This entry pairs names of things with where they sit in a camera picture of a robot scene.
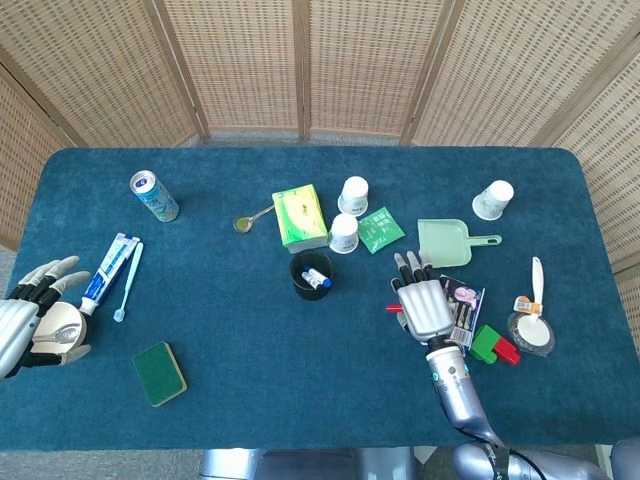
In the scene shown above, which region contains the green toy block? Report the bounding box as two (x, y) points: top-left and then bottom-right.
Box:
(470, 324), (501, 365)

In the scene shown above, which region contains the woven bamboo folding screen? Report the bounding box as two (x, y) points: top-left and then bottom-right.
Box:
(0, 0), (640, 301)

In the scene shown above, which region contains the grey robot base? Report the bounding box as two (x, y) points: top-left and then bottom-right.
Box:
(199, 446), (416, 480)

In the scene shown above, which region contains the blue table cloth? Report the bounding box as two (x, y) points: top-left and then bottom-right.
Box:
(0, 146), (624, 454)

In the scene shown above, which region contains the metal spoon with gold bowl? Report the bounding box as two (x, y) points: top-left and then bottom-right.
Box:
(232, 203), (276, 235)

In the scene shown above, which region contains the blue white toothpaste tube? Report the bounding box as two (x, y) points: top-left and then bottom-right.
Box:
(79, 232), (142, 317)

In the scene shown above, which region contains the clear plastic dish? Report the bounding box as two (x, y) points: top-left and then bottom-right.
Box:
(507, 308), (556, 358)

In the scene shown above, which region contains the light green dustpan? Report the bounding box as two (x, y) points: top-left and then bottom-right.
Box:
(417, 218), (503, 270)

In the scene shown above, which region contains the green tissue pack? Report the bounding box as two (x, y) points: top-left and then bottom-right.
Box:
(271, 183), (330, 255)

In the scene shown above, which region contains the beige bowl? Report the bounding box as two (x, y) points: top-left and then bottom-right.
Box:
(30, 301), (88, 357)

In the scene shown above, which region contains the light blue toothbrush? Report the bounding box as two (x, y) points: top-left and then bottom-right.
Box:
(112, 242), (145, 324)

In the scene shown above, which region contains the red toy block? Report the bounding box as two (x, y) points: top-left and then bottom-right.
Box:
(492, 337), (522, 367)

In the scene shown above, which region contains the green tea sachet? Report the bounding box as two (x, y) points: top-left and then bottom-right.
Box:
(357, 206), (407, 255)

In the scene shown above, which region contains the light blue beverage can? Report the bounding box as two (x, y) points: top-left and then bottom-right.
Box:
(129, 169), (180, 224)

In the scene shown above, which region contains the silver metal spoon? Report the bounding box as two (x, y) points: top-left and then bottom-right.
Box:
(34, 324), (81, 346)

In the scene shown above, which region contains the leaf print paper cup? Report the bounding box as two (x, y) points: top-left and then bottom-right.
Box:
(471, 179), (515, 221)

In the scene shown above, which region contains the white paper cup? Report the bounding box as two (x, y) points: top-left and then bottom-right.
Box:
(328, 213), (360, 255)
(337, 175), (370, 216)

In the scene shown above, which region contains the black arm cable strap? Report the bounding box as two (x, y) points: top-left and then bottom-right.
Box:
(480, 439), (547, 480)

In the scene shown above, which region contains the black snack package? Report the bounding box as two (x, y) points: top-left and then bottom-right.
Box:
(439, 273), (486, 357)

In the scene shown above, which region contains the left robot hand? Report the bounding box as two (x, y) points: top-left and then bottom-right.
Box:
(0, 255), (94, 380)

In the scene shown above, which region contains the green yellow sponge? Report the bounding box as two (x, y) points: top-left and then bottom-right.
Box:
(132, 341), (189, 408)

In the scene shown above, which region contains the white plastic scoop with label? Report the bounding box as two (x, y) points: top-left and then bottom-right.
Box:
(513, 256), (550, 349)

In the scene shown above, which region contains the black cup with items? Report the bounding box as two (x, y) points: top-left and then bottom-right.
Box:
(289, 249), (335, 302)

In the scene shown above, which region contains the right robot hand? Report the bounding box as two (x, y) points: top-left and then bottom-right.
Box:
(389, 251), (464, 346)

